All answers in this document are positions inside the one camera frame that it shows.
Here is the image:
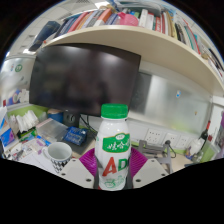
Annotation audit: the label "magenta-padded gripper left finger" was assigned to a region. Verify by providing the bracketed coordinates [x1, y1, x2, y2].
[59, 148, 100, 190]

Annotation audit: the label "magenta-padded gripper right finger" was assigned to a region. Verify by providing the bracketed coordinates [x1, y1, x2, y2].
[128, 147, 171, 190]

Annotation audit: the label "white drink bottle green cap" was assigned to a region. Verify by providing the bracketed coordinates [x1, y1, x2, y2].
[94, 103, 132, 191]

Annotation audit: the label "grey metal laptop stand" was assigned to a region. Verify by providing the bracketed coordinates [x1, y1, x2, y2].
[138, 139, 174, 174]

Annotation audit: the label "black-white diamond pattern mug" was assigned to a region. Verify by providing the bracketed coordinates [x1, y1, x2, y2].
[41, 141, 73, 174]

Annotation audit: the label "blue circuit board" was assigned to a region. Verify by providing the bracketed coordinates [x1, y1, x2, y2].
[62, 125, 88, 147]

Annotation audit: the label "clear plastic box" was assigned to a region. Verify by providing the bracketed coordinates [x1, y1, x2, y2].
[34, 117, 69, 141]

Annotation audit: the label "dark wine bottle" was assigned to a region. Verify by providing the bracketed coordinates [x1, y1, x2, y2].
[199, 120, 212, 144]

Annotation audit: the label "white tissue stack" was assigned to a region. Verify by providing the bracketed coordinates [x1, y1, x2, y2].
[9, 109, 40, 134]

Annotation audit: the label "black computer monitor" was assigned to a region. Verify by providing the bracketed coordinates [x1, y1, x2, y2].
[29, 43, 142, 128]

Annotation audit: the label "cream shelf with books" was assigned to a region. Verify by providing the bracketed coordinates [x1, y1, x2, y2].
[28, 0, 224, 98]

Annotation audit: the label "ceiling lights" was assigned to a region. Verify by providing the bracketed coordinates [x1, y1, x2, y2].
[4, 0, 111, 58]

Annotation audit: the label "white wall socket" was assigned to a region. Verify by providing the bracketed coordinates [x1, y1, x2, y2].
[164, 132, 179, 148]
[178, 135, 191, 149]
[144, 128, 164, 144]

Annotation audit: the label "black cable bundle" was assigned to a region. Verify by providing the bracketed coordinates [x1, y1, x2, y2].
[79, 114, 101, 138]

